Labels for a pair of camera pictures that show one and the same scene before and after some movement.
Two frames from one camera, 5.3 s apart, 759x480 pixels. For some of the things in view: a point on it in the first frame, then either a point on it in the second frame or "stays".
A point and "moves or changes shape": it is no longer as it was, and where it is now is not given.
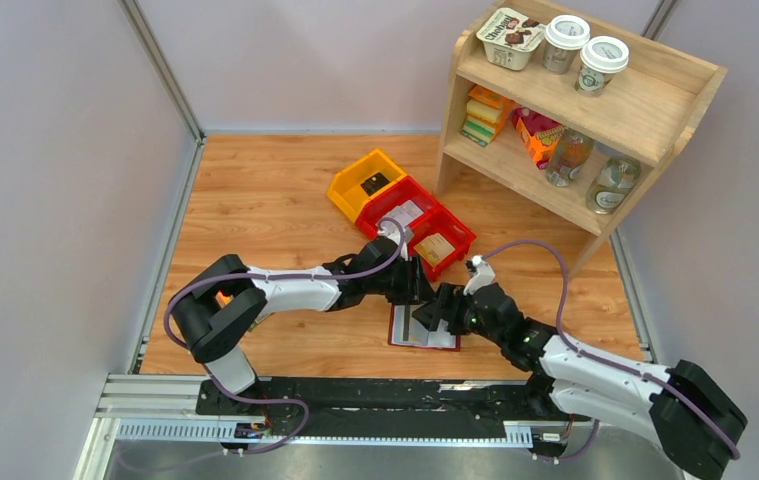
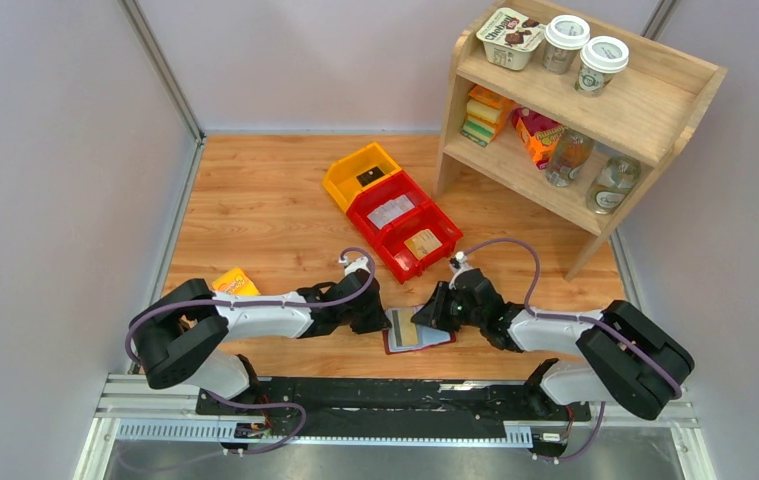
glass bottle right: [611, 183] stays
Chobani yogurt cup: [509, 38] stays
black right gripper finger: [440, 309] stays
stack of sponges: [487, 114] stays
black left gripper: [414, 289] → [378, 320]
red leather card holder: [418, 335] moves or changes shape
